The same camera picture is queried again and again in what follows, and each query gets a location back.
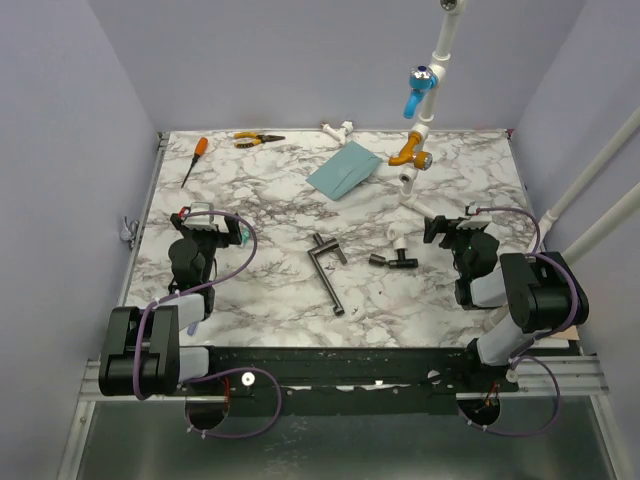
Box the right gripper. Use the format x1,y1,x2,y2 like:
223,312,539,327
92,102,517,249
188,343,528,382
424,215,485,279

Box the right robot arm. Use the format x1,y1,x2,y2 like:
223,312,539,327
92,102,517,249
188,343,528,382
423,215,589,392

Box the small white pipe elbow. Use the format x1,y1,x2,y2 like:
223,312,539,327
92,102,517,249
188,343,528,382
387,228,407,250

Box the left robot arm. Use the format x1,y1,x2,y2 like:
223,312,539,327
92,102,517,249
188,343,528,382
98,207,243,399

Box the black pipe tee fitting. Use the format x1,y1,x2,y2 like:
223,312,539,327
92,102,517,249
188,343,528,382
368,248,419,269

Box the white PVC pipe assembly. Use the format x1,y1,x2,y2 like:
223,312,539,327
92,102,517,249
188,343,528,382
399,1,639,261

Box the orange brass tap valve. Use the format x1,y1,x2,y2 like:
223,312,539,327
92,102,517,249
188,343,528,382
388,131,433,170

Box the black metal T bar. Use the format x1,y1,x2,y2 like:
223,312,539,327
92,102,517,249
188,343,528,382
307,233,348,317

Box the white pipe tee fitting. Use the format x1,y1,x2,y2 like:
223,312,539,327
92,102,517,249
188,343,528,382
321,120,354,147

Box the blue tap valve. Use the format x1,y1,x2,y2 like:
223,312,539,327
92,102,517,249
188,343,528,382
403,65,438,119

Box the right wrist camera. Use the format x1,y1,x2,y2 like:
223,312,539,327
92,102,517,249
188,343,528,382
456,205,492,231

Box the metal wall hook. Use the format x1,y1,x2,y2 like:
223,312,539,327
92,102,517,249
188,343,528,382
119,216,139,244

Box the orange handled screwdriver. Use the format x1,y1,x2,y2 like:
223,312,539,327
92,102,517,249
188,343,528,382
181,137,208,187

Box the yellow handled pliers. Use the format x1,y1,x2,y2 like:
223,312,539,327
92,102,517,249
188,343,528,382
234,132,286,149

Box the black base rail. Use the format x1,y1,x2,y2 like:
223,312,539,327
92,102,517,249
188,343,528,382
205,347,516,416

